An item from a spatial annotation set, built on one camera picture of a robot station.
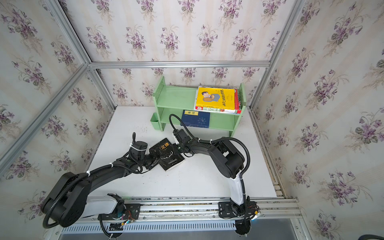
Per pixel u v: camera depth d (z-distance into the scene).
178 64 0.99
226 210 0.73
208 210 0.75
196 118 0.95
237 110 0.78
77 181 0.43
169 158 0.90
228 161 0.51
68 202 0.41
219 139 0.54
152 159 0.77
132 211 0.73
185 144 0.76
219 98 0.82
